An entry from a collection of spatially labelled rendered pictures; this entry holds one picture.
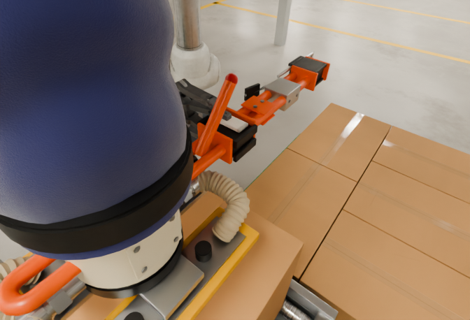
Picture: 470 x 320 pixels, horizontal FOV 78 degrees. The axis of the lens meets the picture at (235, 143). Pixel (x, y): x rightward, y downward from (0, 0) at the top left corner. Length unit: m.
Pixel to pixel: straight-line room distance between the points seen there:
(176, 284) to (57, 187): 0.27
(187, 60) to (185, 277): 0.88
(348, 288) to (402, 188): 0.62
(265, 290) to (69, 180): 0.52
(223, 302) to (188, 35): 0.90
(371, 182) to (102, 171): 1.42
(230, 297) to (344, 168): 1.06
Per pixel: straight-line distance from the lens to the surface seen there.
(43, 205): 0.29
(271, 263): 0.72
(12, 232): 0.34
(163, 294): 0.48
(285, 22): 4.20
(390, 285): 1.28
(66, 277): 0.43
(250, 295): 0.69
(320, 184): 1.46
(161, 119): 0.27
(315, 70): 0.80
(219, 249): 0.53
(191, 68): 1.21
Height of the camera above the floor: 1.59
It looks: 41 degrees down
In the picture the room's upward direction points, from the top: 2 degrees clockwise
